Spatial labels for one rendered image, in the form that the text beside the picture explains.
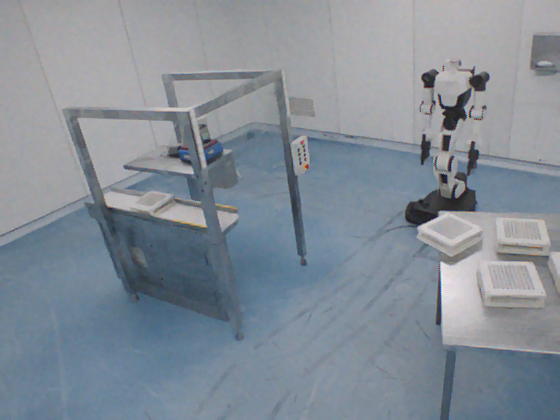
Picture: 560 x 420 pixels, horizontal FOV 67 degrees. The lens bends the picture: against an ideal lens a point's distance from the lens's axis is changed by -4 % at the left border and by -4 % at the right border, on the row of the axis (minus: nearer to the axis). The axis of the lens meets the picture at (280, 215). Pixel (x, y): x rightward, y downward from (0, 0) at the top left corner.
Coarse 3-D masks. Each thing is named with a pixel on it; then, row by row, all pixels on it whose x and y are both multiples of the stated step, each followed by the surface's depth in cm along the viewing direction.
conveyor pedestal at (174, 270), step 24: (120, 240) 351; (144, 240) 333; (168, 240) 316; (144, 264) 349; (168, 264) 331; (192, 264) 315; (144, 288) 370; (168, 288) 348; (192, 288) 330; (216, 288) 312; (216, 312) 330
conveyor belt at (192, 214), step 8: (112, 192) 361; (112, 200) 346; (120, 200) 344; (128, 200) 342; (120, 208) 331; (128, 208) 329; (176, 208) 317; (184, 208) 316; (192, 208) 314; (200, 208) 312; (168, 216) 308; (176, 216) 306; (184, 216) 304; (192, 216) 303; (200, 216) 301; (224, 216) 297; (232, 216) 295; (200, 224) 291; (224, 224) 288
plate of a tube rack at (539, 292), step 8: (480, 264) 201; (520, 264) 197; (528, 264) 196; (480, 272) 196; (488, 272) 195; (496, 272) 194; (504, 272) 193; (536, 272) 190; (488, 280) 190; (528, 280) 186; (536, 280) 186; (488, 288) 186; (496, 288) 185; (504, 288) 184; (536, 288) 181; (488, 296) 184; (496, 296) 183; (504, 296) 182; (512, 296) 181; (520, 296) 180; (528, 296) 179; (536, 296) 178; (544, 296) 177
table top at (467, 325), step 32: (480, 224) 244; (448, 256) 222; (480, 256) 218; (512, 256) 214; (448, 288) 200; (480, 288) 197; (544, 288) 191; (448, 320) 183; (480, 320) 180; (512, 320) 177; (544, 320) 174; (480, 352) 169; (512, 352) 165; (544, 352) 161
